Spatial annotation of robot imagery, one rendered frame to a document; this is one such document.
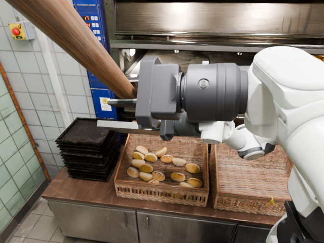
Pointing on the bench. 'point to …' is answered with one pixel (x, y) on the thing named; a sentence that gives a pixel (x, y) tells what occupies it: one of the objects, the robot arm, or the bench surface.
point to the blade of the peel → (129, 128)
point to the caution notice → (105, 104)
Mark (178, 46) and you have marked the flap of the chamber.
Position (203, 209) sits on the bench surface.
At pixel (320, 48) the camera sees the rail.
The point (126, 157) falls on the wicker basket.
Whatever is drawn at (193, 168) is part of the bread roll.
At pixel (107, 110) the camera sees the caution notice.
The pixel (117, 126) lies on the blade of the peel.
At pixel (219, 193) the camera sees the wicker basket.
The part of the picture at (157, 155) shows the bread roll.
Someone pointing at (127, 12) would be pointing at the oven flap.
